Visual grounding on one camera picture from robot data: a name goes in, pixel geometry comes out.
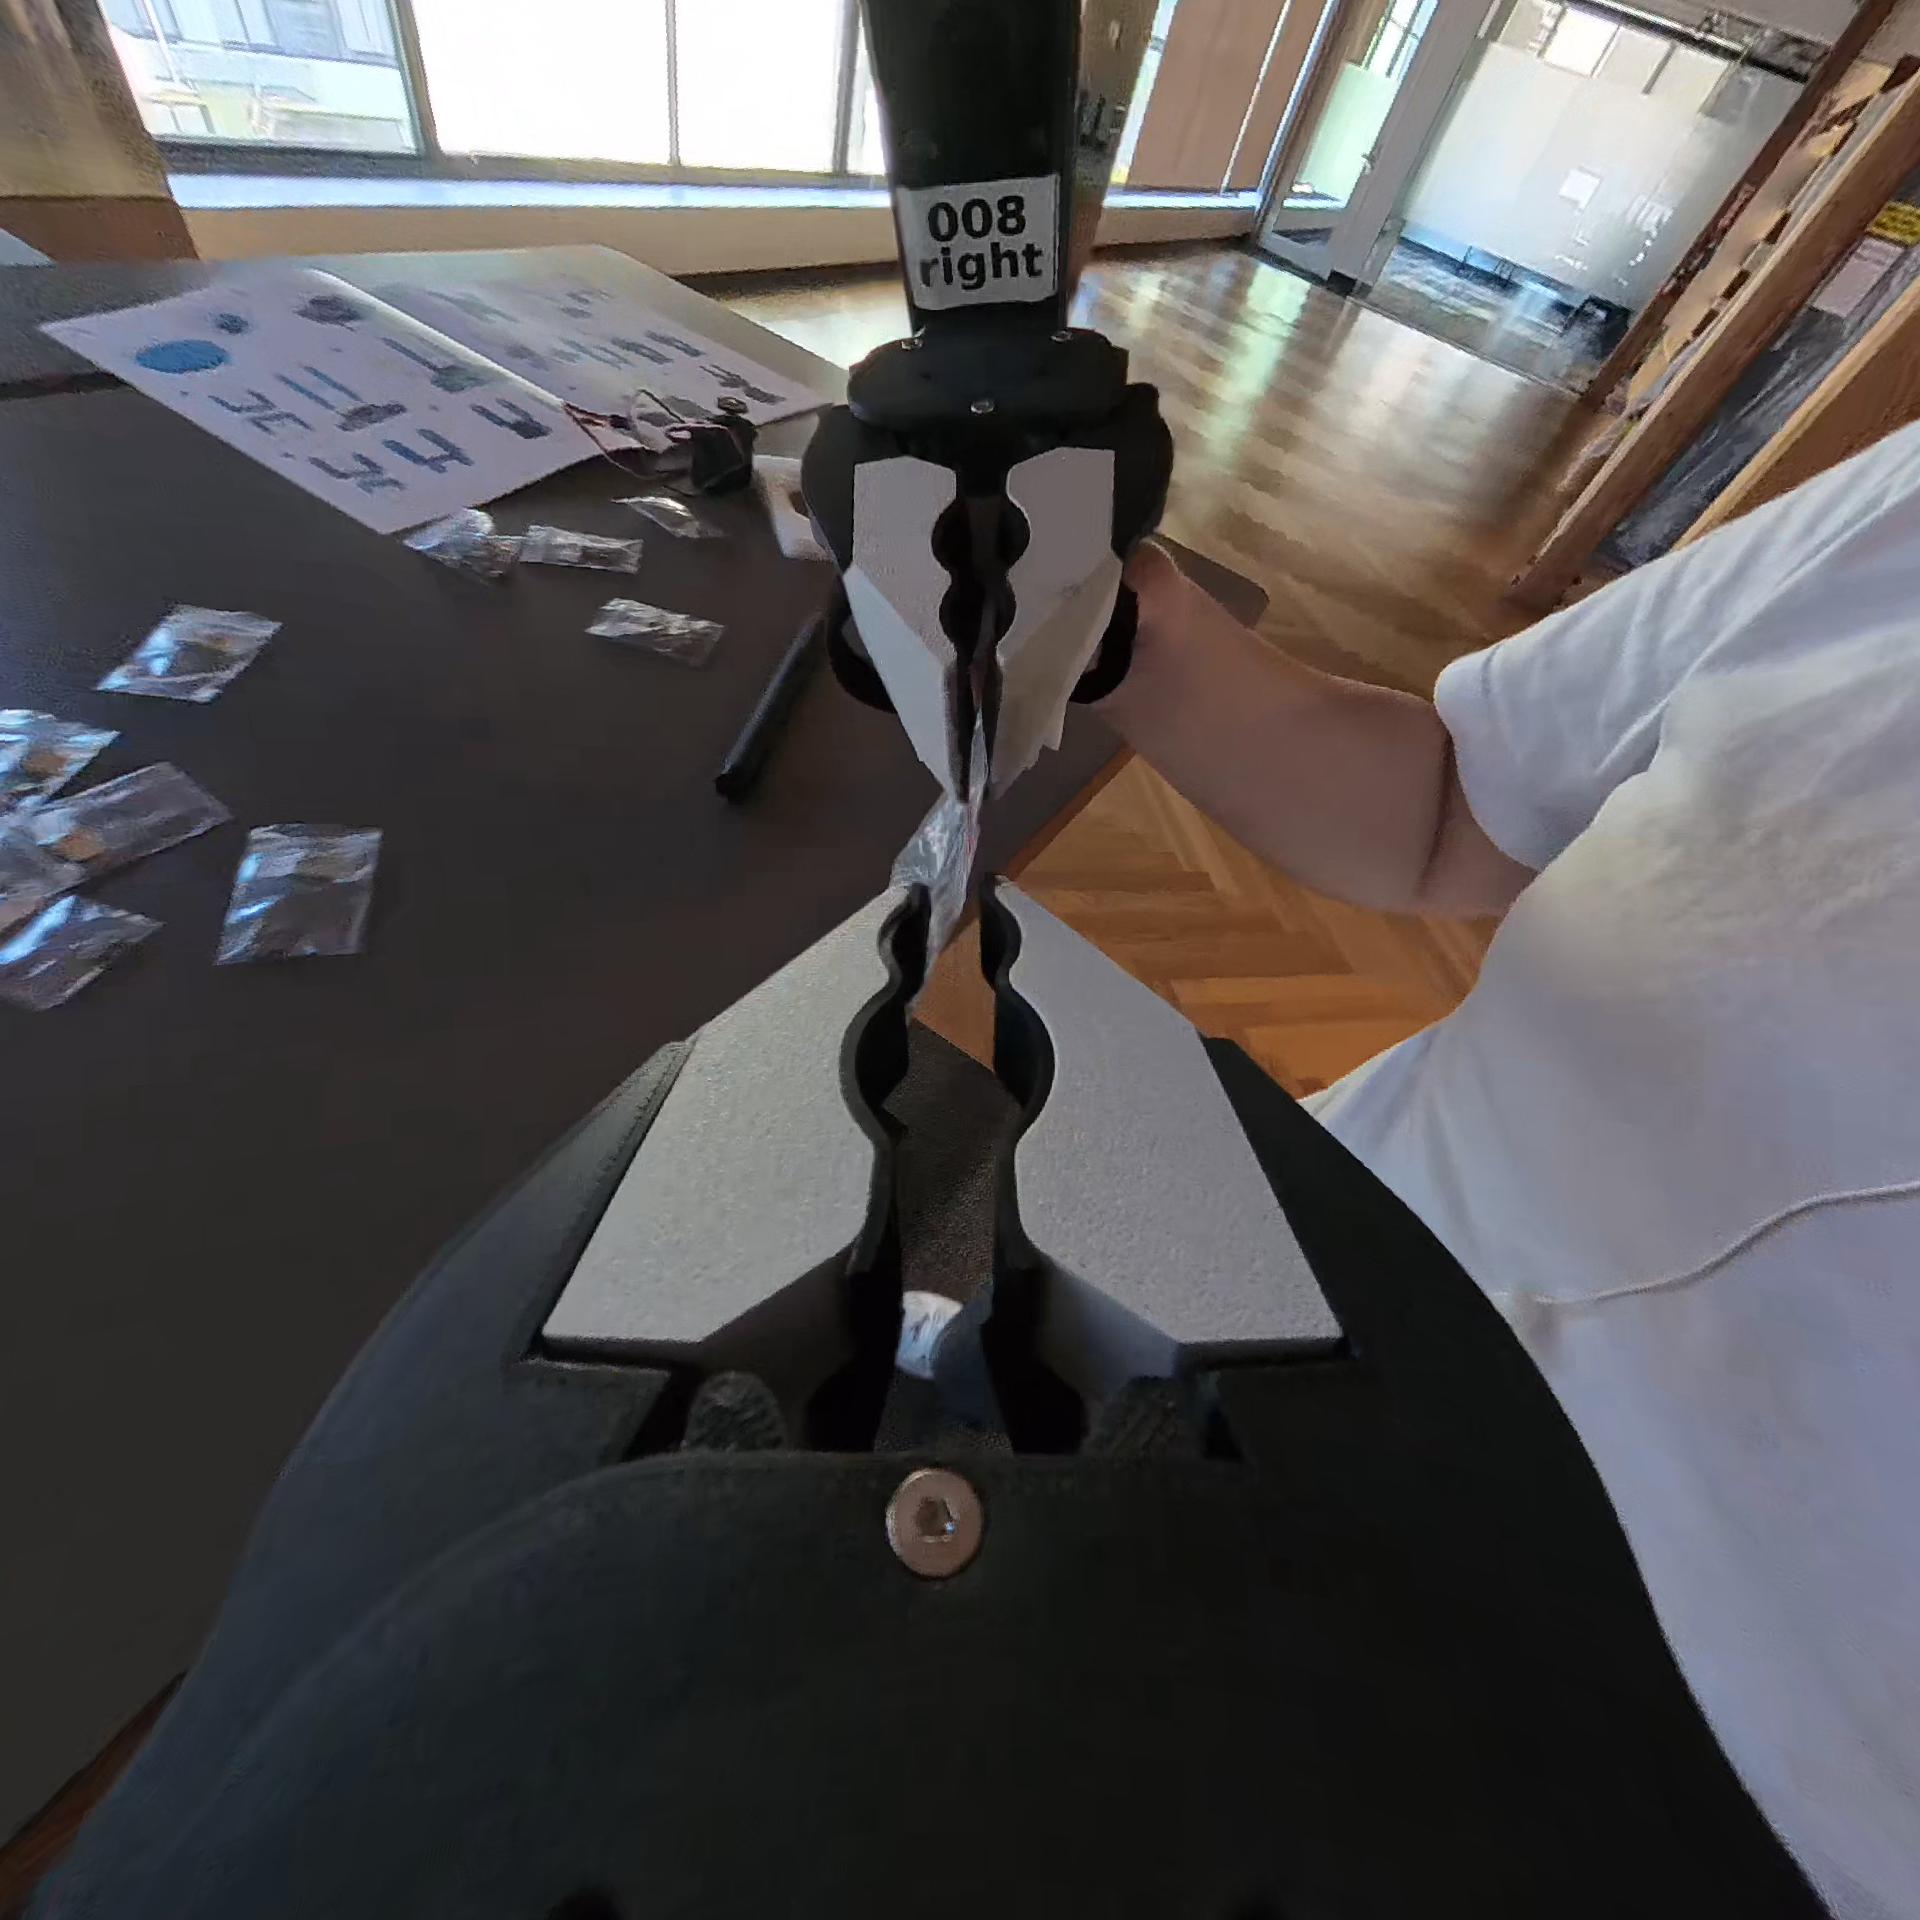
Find black servo motor with wires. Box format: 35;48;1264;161
568;393;762;502

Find white blue instruction booklet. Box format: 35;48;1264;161
41;248;834;538

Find white foam block round hole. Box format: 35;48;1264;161
750;456;836;567

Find clear zip bag red strip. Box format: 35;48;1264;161
889;705;1004;1378

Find black marker pen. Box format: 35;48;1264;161
716;608;833;808

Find scattered small clear parts bags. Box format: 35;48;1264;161
0;508;729;1015

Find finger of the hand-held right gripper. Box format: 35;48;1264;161
836;456;977;800
978;449;1123;755

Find wooden storage rack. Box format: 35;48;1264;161
1515;0;1920;606

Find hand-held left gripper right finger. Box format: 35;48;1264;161
977;879;1344;1452

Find person's right forearm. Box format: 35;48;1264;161
1170;632;1508;921

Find glass partition door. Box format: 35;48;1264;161
1259;0;1819;367

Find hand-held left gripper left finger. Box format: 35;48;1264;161
540;882;932;1452

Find person's white t-shirt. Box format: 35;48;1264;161
1306;427;1920;1920

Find person's right hand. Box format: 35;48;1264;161
1113;539;1299;755

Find dark grey desk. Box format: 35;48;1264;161
0;259;1278;1854

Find large glass window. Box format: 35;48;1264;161
90;0;889;177

